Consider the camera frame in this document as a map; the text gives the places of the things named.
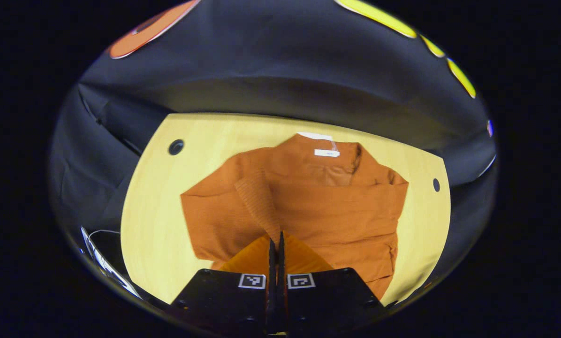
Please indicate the white power strip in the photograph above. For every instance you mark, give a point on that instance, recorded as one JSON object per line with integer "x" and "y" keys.
{"x": 104, "y": 263}

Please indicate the black table grommet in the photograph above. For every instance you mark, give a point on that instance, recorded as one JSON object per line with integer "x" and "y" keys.
{"x": 436, "y": 184}
{"x": 176, "y": 147}

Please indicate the orange jacket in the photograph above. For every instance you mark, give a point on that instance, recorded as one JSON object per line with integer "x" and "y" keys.
{"x": 332, "y": 211}

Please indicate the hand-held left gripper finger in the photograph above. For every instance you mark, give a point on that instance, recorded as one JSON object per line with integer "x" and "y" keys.
{"x": 282, "y": 291}
{"x": 271, "y": 291}

